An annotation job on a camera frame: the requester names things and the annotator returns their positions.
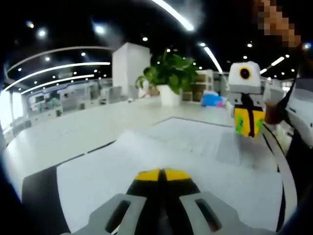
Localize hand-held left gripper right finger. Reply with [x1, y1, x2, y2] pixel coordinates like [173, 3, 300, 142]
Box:
[162, 167, 274, 235]

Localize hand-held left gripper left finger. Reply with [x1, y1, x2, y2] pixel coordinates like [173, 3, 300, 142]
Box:
[66, 168, 162, 235]

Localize person's right hand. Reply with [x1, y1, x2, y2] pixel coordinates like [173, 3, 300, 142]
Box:
[265, 101, 282, 125]

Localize blue bag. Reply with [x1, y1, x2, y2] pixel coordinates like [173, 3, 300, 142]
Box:
[201, 91, 228, 109]

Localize short ceiling light strip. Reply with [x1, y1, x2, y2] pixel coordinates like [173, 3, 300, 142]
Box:
[203, 46, 224, 74]

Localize brown white cubby shelf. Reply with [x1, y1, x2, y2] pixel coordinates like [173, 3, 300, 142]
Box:
[181, 69, 214, 103]

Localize white grey chest-worn device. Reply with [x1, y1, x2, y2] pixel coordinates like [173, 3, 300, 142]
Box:
[287, 78, 313, 136]

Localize green potted plant white pot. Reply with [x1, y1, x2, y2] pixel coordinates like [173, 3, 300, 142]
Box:
[135, 47, 199, 107]

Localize long curved ceiling light strip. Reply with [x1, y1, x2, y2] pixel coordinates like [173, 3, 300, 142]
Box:
[151, 0, 194, 32]

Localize black cable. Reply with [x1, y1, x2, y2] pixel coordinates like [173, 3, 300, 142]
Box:
[262, 126, 287, 221]

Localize blue white wall display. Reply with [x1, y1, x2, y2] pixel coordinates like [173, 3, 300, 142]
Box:
[27, 81, 99, 109]

